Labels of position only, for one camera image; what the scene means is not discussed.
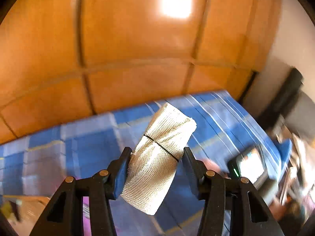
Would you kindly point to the purple carton box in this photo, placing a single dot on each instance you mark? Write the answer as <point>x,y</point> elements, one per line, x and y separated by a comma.
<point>86,216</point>

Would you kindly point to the black upright panel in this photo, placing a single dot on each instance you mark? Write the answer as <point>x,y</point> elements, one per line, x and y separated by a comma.
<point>283,95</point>

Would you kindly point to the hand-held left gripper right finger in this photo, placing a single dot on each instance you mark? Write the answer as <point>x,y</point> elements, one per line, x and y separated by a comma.
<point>194,174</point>

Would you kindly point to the wooden wardrobe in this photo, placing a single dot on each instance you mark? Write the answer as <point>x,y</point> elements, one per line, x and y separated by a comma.
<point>123,54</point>

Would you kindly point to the white mesh cloth roll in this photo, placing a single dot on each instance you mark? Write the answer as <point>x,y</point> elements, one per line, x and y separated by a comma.
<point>157,157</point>

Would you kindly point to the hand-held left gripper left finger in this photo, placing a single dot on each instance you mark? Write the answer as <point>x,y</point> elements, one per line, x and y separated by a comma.
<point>118,177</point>

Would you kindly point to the blue plaid bed sheet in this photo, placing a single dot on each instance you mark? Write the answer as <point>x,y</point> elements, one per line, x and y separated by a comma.
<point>86,137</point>

